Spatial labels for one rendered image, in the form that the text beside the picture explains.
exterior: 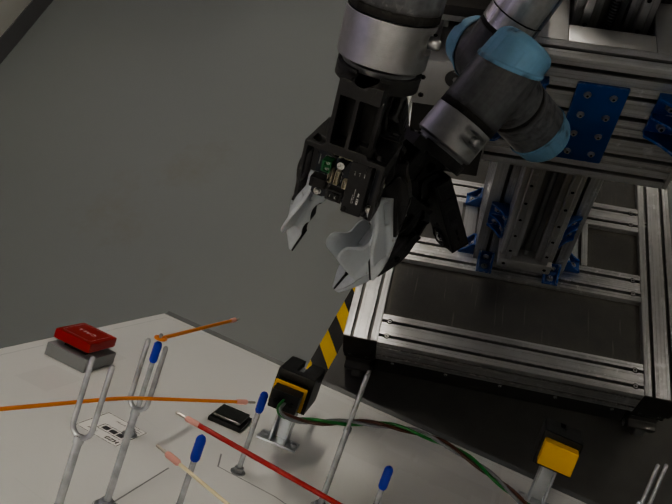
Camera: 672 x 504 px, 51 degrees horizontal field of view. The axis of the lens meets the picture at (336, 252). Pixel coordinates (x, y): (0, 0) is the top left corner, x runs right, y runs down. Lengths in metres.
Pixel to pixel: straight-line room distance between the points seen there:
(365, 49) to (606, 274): 1.59
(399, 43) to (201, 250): 1.81
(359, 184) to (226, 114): 2.18
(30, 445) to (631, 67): 1.05
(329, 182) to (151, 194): 1.93
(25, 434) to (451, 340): 1.32
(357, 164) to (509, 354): 1.32
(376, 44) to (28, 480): 0.44
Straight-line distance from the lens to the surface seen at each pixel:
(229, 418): 0.80
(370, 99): 0.55
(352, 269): 0.83
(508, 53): 0.81
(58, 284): 2.35
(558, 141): 0.92
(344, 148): 0.57
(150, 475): 0.67
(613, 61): 1.28
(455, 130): 0.80
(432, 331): 1.86
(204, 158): 2.59
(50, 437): 0.70
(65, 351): 0.85
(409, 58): 0.56
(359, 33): 0.56
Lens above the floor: 1.80
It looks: 53 degrees down
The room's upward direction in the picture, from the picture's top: straight up
